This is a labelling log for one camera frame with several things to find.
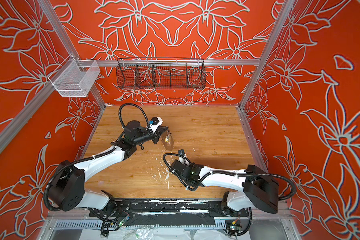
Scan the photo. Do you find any aluminium frame corner post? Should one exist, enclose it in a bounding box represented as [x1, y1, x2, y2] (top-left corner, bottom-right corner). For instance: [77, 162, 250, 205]
[239, 0, 295, 110]
[38, 0, 106, 111]

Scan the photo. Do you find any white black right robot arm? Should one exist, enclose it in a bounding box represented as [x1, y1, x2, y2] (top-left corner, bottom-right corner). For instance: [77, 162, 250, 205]
[163, 153, 297, 214]

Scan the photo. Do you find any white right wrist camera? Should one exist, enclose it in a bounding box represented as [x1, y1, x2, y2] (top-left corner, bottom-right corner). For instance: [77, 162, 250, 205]
[178, 149, 191, 166]

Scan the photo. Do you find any aluminium frame corner post left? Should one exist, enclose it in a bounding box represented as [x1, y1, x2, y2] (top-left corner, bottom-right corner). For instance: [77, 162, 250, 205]
[38, 0, 106, 111]

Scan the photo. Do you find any black wire mesh basket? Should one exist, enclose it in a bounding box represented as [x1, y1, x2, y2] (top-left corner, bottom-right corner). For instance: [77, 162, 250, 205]
[116, 58, 207, 90]

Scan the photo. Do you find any aluminium frame corner post right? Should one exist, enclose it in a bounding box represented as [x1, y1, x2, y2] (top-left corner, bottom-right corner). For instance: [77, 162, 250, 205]
[239, 0, 295, 110]

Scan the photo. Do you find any silver metal key organiser ring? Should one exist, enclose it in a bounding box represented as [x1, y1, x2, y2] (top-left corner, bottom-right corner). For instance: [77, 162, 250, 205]
[161, 133, 175, 152]

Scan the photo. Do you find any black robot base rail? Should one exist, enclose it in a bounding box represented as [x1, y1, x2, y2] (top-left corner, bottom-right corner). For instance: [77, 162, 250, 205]
[47, 196, 259, 238]

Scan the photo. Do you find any aluminium horizontal back rail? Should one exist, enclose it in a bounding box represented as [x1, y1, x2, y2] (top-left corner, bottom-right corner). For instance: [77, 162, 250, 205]
[76, 59, 260, 67]

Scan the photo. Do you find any clear acrylic basket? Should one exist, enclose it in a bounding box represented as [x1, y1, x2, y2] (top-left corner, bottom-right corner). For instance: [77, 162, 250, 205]
[48, 55, 100, 97]

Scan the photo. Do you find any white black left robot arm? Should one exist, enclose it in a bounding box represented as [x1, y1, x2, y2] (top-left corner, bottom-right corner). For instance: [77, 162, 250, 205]
[43, 104, 173, 212]

